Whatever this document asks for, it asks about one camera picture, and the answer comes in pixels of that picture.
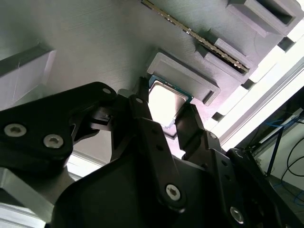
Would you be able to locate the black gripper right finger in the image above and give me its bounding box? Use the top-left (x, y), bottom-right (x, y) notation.
top-left (175, 104), bottom-right (292, 228)

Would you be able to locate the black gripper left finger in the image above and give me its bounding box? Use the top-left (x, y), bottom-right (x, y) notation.
top-left (0, 76), bottom-right (188, 214)

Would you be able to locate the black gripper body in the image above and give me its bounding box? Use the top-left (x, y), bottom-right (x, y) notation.
top-left (49, 152), bottom-right (230, 228)

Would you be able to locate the silver CPU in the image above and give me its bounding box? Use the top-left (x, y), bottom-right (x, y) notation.
top-left (148, 75), bottom-right (193, 126)

